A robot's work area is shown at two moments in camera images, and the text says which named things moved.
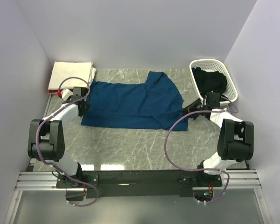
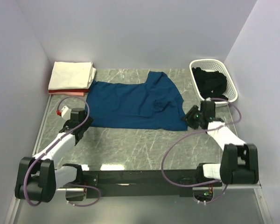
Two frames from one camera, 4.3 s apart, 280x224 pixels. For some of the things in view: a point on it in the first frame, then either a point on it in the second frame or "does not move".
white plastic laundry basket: x=217 y=65 does not move
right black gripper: x=192 y=107 to x=188 y=117
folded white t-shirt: x=61 y=70 does not move
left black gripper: x=87 y=106 to x=87 y=122
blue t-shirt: x=154 y=104 does not move
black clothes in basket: x=209 y=81 does not move
